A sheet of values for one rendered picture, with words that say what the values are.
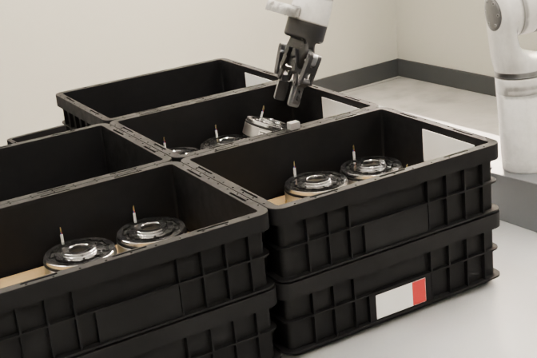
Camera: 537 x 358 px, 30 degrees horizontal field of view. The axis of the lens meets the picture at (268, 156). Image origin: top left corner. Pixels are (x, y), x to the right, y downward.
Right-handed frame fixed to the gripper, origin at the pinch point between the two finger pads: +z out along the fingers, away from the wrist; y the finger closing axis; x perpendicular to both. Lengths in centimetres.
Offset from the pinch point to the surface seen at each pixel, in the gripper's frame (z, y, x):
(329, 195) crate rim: 7, -51, 16
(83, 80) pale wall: 43, 286, -42
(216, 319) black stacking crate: 25, -53, 29
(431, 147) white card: -0.2, -32.8, -10.8
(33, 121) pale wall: 66, 281, -23
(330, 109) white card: 0.5, -3.6, -7.6
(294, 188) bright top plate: 11.2, -28.8, 9.3
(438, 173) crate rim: 1.2, -49.0, -1.6
